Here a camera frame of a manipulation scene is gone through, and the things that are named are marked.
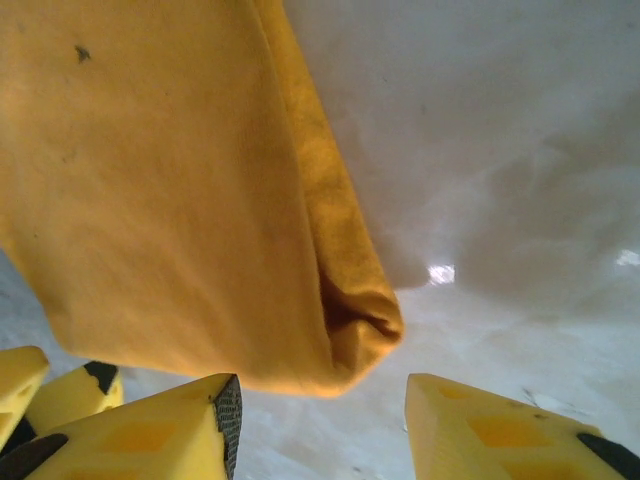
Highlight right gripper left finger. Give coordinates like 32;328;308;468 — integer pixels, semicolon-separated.
0;372;244;480

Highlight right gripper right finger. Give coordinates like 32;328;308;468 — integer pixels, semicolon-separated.
404;372;640;480

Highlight yellow t-shirt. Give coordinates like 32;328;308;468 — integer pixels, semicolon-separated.
0;0;405;399

